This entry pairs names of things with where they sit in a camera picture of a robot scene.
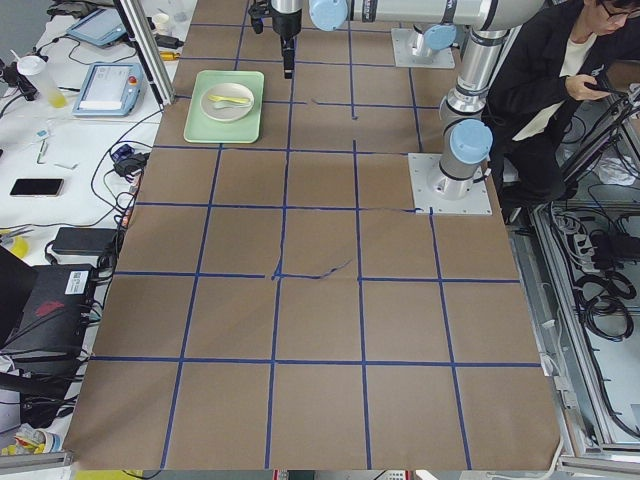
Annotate blue teach pendant far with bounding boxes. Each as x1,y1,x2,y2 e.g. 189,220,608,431
66,8,126,48

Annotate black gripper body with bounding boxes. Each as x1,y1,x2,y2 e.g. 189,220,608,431
273,10,302,70

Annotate black computer case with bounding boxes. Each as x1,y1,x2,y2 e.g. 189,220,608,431
1,248,96,399

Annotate person in black jacket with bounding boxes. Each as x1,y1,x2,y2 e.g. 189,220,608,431
482,0,639,221

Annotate aluminium frame post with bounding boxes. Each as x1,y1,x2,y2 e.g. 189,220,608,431
114,0,175,107

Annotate white paper cup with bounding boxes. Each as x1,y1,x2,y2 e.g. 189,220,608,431
151,12,172,35

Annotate light green plastic spoon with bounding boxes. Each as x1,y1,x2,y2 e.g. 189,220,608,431
211,100,244,109

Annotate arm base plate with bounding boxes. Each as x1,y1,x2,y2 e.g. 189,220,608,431
408,153,492,216
391,28,455,69

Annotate yellow plastic fork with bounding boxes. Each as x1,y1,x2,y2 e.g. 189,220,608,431
207,95,253,106

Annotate blue teach pendant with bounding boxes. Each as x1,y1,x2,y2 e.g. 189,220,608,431
72,62,144,117
66,8,126,48

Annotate light green plastic tray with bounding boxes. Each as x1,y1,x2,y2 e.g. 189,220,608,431
183,70,265,144

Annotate blue teach pendant near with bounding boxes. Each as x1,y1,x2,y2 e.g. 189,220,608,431
72,62,144,117

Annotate plastic bottle yellow liquid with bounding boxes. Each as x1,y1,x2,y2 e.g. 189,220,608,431
17,55,67,108

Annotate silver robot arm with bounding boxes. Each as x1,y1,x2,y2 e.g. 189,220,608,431
273,1,538,206
411,24,457,58

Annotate white round plate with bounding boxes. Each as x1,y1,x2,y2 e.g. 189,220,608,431
200,83,254,123

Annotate black smartphone on table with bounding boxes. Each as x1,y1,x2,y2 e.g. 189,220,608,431
10,178,64,197

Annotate black power adapter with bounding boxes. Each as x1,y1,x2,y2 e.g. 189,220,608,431
51,227,116,256

